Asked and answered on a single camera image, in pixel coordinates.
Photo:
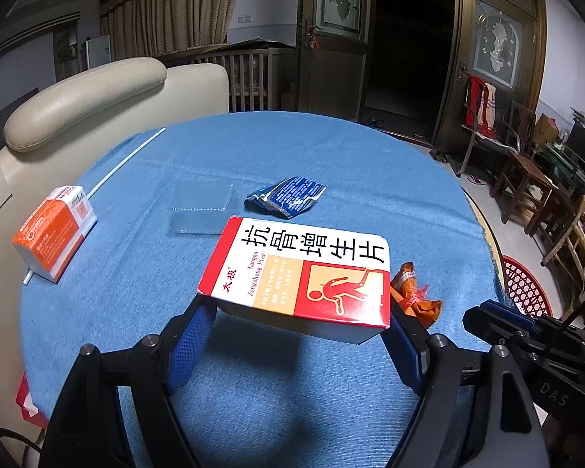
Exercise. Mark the red and white garment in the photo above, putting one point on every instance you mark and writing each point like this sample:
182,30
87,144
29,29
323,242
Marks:
480,107

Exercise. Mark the red plastic mesh basket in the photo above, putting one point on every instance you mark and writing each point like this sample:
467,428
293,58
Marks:
526,287

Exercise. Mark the white air conditioner unit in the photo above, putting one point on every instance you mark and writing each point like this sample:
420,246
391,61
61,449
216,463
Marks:
98,51

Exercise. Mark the cardboard box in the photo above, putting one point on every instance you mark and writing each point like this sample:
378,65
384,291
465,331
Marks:
547,131

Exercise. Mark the light wooden chair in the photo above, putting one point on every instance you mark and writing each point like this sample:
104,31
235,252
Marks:
573,248

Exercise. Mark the clear plastic sheet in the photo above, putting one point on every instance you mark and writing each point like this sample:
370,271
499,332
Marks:
200,214

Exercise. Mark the orange snack wrapper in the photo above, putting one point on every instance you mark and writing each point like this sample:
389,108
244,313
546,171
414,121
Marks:
409,292

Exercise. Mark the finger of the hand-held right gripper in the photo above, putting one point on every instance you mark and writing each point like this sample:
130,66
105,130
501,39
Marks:
497,324

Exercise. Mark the beige leather sofa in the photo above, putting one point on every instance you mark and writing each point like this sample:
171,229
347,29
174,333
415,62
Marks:
102,87

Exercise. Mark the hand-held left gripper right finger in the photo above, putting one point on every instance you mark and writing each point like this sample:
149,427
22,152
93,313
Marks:
408,356

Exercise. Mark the wooden door with glass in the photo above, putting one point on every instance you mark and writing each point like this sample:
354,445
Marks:
331,68
497,44

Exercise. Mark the orange and white box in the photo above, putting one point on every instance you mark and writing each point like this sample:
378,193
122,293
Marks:
48,234

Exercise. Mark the white thin stick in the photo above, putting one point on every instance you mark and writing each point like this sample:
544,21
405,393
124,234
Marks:
126,156

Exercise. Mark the dark wooden chair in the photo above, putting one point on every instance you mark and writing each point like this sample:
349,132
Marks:
526,175

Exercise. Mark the dark shoes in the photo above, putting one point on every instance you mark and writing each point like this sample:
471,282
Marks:
438,156

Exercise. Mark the red and white paper packet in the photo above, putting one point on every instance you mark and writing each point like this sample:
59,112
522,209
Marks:
27,404

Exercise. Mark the round wooden table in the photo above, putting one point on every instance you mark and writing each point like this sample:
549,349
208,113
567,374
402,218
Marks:
497,263

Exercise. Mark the metal frame chair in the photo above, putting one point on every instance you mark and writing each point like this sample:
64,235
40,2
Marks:
487,144

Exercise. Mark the blue foil wrapper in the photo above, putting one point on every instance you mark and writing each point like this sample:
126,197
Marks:
287,195

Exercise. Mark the red and white medicine box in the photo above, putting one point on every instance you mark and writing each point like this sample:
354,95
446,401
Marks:
297,273

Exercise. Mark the red door ornament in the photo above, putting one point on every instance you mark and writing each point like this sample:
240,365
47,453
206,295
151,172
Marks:
312,36

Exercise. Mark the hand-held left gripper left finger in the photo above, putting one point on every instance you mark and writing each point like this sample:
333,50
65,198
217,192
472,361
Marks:
190,346

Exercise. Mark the wooden baby crib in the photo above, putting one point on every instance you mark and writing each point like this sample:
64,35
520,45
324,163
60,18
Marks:
253,78

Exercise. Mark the beige curtain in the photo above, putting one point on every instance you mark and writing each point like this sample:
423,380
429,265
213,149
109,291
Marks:
175,9

